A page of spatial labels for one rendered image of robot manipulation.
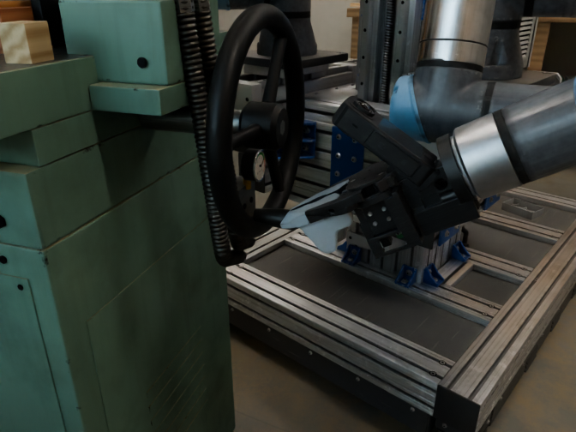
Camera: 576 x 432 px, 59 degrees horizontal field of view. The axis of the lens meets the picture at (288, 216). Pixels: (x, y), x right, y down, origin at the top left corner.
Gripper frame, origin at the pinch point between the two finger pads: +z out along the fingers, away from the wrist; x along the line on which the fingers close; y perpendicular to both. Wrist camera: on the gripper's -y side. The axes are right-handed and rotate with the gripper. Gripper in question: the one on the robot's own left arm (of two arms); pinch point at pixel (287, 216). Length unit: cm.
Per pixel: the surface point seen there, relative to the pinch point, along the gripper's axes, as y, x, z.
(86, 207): -11.9, -5.9, 20.4
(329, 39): -31, 341, 77
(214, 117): -13.7, -5.3, -0.9
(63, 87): -24.2, -6.1, 13.3
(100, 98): -21.9, -2.3, 12.7
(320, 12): -51, 342, 75
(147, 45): -24.1, -0.3, 4.9
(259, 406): 53, 39, 54
